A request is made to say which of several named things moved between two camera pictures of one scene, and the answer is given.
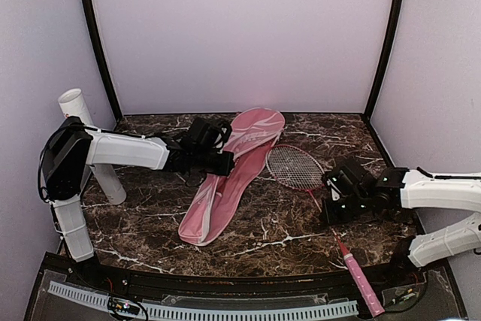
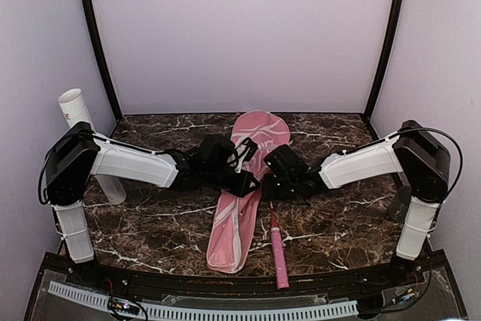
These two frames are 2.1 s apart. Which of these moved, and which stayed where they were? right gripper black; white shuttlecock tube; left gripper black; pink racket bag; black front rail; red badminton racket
Moved: red badminton racket; pink racket bag; right gripper black; left gripper black
Stayed: black front rail; white shuttlecock tube
